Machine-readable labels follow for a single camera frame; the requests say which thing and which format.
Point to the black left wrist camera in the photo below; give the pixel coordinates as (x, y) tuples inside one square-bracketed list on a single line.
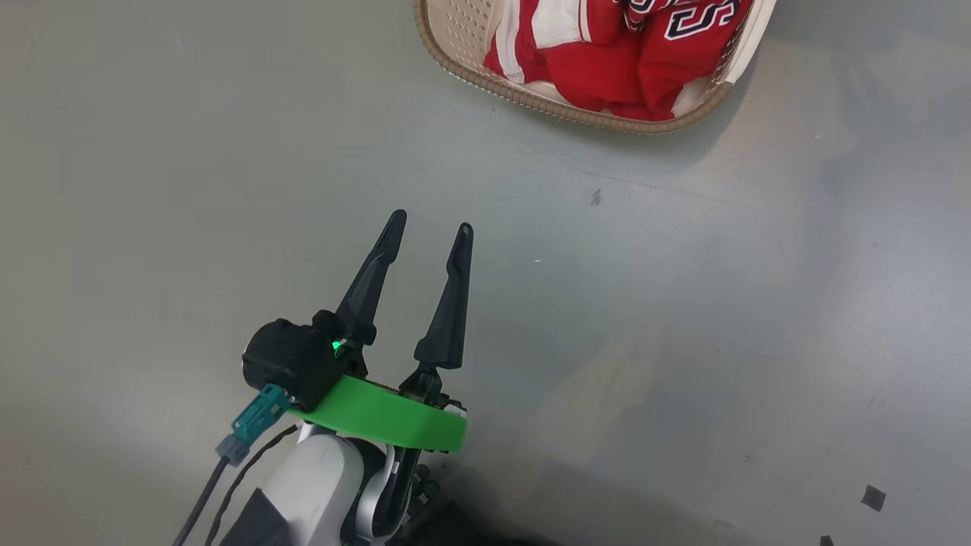
[(292, 356)]

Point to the cream perforated laundry basket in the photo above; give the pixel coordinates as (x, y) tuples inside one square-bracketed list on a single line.
[(463, 30)]

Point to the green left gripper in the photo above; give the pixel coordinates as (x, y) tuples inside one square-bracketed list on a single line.
[(379, 413)]

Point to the black square tape piece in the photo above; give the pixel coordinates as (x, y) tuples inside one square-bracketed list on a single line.
[(873, 497)]

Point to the red and white jersey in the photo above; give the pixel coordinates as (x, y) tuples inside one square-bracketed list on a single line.
[(607, 68)]

